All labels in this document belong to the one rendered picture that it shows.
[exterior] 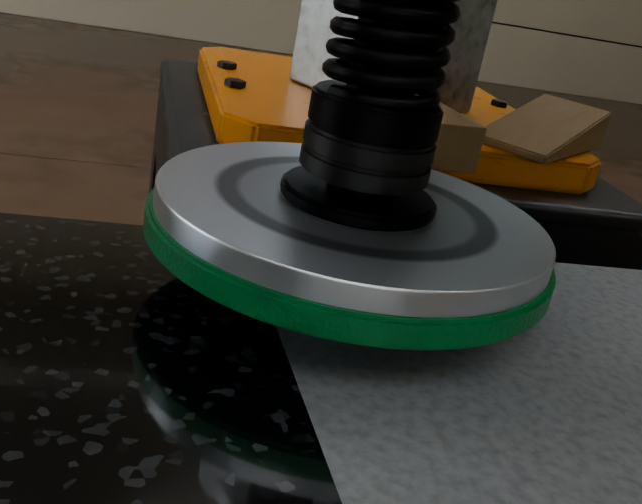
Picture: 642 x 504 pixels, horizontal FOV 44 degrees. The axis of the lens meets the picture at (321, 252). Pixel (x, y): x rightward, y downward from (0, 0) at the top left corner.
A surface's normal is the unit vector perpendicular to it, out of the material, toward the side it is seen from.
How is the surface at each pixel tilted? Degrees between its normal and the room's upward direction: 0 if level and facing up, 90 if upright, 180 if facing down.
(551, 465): 0
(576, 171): 90
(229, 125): 90
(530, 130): 11
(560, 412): 0
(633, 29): 90
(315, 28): 90
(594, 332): 0
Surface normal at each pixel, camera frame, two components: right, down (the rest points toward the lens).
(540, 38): 0.22, 0.40
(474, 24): 0.66, 0.39
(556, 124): 0.05, -0.85
